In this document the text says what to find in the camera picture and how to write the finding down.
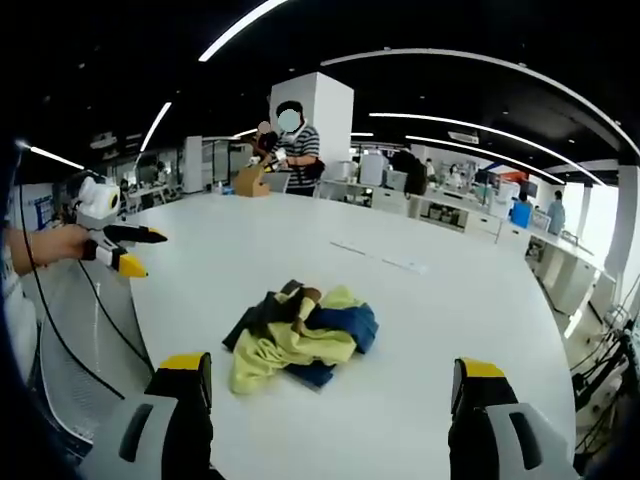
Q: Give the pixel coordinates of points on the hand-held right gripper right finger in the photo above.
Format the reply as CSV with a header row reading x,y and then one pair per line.
x,y
505,440

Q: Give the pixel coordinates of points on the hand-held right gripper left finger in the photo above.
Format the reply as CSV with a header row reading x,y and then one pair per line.
x,y
150,440

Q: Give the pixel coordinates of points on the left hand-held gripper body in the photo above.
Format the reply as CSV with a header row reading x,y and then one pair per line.
x,y
95,205

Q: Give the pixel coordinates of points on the yellow and blue garment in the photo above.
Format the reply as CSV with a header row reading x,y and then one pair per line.
x,y
295,340

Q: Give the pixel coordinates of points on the person's left hand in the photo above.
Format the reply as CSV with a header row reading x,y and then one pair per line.
x,y
65,243

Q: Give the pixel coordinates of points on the long ceiling light strip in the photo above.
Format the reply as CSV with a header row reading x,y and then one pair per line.
x,y
500,62
480,131
156,125
240,27
55,156

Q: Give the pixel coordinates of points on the white mesh chair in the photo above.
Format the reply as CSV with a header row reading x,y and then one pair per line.
x,y
85,330

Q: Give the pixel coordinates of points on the person's white shirt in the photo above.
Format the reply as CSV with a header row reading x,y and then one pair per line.
x,y
15,320

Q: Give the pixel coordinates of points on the cardboard box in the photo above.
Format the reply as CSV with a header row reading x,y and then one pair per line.
x,y
252,184

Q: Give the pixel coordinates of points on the white side desk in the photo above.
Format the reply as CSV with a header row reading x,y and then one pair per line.
x,y
565,270

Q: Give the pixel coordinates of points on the row of white cabinets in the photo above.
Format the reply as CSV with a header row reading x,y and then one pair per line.
x,y
430,205

